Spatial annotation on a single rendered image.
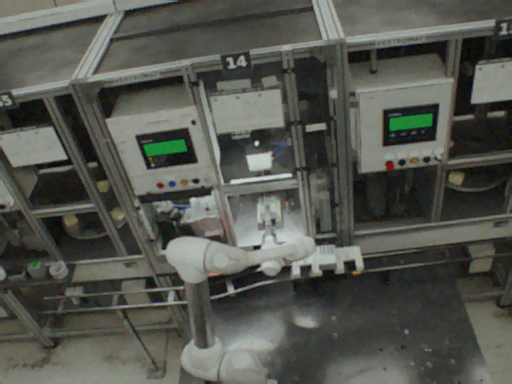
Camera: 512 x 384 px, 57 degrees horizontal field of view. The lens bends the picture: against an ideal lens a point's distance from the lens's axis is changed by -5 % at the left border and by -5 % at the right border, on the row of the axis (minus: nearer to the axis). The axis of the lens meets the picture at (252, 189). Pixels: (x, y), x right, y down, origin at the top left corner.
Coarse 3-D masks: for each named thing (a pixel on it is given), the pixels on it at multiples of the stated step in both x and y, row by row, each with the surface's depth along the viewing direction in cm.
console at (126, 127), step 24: (120, 120) 216; (144, 120) 216; (168, 120) 216; (192, 120) 217; (120, 144) 225; (192, 144) 224; (144, 168) 235; (168, 168) 235; (192, 168) 235; (144, 192) 245
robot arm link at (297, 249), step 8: (296, 240) 240; (304, 240) 241; (312, 240) 242; (272, 248) 226; (280, 248) 228; (288, 248) 230; (296, 248) 235; (304, 248) 240; (312, 248) 240; (248, 256) 207; (256, 256) 218; (264, 256) 221; (272, 256) 224; (280, 256) 227; (288, 256) 239; (296, 256) 238; (304, 256) 240; (248, 264) 208; (256, 264) 220
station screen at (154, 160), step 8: (176, 136) 220; (184, 136) 220; (144, 144) 222; (144, 152) 225; (176, 152) 226; (184, 152) 226; (152, 160) 228; (160, 160) 229; (168, 160) 229; (176, 160) 229; (184, 160) 229
